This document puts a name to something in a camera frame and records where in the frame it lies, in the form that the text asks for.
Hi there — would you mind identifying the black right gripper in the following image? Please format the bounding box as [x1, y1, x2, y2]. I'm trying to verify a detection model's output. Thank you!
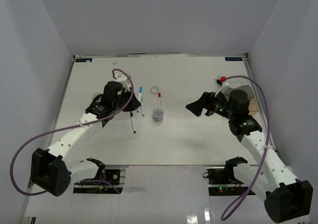
[186, 89, 235, 120]

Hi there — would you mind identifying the black capped white marker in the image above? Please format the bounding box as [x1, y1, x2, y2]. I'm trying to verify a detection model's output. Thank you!
[130, 112, 137, 134]

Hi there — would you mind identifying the blue capped white marker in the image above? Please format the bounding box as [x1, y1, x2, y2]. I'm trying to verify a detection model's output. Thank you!
[138, 86, 143, 102]

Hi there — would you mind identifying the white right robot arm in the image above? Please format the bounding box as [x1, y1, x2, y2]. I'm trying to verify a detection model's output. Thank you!
[186, 90, 313, 224]

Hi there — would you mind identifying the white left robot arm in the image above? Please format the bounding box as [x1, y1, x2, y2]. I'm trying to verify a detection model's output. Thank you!
[30, 79, 141, 197]

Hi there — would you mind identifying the small clear tape roll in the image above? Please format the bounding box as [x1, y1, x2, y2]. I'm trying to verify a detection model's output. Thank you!
[150, 86, 159, 95]

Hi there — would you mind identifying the clear cup of paperclips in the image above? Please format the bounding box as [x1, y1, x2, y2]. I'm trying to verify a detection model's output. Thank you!
[152, 107, 164, 122]

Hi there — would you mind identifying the red capped white marker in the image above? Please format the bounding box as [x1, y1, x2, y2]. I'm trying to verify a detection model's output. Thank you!
[158, 92, 161, 108]

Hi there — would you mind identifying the clear tiered desk organizer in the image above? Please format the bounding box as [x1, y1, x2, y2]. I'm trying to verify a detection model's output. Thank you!
[229, 77, 259, 117]

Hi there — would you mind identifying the blue label sticker right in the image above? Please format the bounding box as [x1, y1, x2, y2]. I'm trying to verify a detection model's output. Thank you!
[225, 57, 242, 62]

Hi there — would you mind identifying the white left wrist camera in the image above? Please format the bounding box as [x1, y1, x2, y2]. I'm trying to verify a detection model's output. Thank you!
[113, 74, 132, 95]

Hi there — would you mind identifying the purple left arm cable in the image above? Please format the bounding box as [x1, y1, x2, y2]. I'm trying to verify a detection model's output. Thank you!
[9, 68, 134, 197]

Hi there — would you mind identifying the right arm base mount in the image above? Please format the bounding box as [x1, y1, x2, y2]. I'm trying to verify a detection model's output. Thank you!
[202, 166, 247, 197]

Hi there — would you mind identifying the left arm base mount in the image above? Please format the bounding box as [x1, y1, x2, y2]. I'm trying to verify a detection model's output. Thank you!
[73, 169, 126, 194]

